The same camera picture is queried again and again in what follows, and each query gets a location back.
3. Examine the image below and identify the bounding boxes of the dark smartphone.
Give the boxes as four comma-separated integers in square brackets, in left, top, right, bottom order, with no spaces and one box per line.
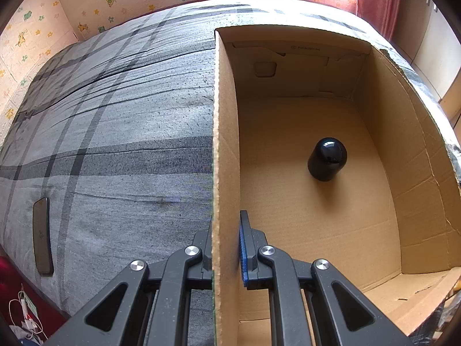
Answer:
[32,198,54,277]

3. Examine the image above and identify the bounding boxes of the pink curtain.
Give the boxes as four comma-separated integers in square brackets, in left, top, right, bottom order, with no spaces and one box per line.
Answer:
[356,0,406,42]

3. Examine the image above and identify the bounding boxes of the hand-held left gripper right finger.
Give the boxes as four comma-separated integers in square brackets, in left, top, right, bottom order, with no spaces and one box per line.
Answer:
[238,210,415,346]

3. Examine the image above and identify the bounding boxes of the cardboard box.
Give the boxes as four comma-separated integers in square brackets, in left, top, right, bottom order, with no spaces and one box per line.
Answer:
[211,25,461,346]

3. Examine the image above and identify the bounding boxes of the black round-top capsule device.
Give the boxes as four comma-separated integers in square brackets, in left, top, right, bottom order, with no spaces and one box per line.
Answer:
[307,137,348,182]

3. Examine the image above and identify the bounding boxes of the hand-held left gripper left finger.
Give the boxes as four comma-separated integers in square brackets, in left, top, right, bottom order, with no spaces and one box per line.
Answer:
[43,219,214,346]

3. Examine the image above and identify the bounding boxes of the white charging cable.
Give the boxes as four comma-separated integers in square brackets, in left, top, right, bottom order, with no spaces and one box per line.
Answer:
[9,285,48,343]

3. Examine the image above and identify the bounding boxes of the grey plaid bedsheet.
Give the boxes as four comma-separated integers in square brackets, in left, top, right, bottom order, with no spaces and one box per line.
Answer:
[0,0,461,346]

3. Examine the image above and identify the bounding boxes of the beige wardrobe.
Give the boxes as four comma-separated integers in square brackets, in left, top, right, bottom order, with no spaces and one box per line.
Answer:
[391,0,461,138]

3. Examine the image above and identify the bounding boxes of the red cloth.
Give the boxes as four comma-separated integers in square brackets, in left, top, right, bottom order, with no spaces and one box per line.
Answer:
[0,255,70,346]

